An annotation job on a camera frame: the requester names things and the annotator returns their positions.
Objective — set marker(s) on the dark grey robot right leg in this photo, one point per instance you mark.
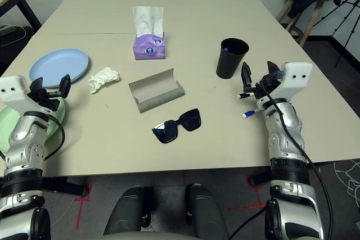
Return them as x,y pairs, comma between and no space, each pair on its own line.
205,212

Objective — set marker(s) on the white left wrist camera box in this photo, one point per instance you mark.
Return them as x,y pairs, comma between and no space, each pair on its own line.
11,89

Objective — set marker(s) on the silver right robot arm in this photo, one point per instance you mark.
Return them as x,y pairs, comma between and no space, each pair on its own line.
284,144

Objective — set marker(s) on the grey power strip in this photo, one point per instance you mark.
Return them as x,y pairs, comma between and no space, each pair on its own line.
5,30

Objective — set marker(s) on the white tissue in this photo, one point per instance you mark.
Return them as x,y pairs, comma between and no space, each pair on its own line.
104,77

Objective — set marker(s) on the white marker blue cap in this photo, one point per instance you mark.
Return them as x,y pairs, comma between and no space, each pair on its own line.
249,114

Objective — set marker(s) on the dark mat white lines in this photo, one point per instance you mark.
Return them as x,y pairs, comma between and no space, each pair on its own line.
348,178

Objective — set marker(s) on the white marker black cap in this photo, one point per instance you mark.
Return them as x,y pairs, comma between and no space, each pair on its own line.
244,95

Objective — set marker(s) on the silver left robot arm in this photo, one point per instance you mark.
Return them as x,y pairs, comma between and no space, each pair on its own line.
25,138

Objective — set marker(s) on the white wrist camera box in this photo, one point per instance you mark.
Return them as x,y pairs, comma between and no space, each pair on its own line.
296,77
11,89

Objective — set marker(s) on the purple tissue pack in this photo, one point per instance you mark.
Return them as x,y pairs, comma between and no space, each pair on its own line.
149,49

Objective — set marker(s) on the black sunglasses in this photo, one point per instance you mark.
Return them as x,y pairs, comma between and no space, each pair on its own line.
167,133

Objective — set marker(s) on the dark grey robot left leg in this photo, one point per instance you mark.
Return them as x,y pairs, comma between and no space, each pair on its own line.
126,212

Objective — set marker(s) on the light green plate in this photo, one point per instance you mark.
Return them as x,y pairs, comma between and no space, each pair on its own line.
5,130

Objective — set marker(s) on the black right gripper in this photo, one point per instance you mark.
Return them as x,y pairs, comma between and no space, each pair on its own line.
261,89

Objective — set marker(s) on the dark grey robot leg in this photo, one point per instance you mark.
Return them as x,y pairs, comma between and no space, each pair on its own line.
126,212
205,212

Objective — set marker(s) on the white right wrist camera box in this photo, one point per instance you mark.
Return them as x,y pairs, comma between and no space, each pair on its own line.
296,77

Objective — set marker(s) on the black table foot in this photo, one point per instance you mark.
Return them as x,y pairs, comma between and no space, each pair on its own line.
64,187
260,179

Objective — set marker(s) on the light blue plate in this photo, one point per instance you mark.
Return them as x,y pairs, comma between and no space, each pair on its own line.
59,64

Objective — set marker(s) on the grey glasses case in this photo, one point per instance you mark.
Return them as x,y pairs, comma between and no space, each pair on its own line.
157,94

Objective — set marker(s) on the black plastic cup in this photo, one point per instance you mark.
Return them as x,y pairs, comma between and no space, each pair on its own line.
227,65

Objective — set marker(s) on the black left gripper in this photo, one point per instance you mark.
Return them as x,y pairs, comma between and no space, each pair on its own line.
46,99

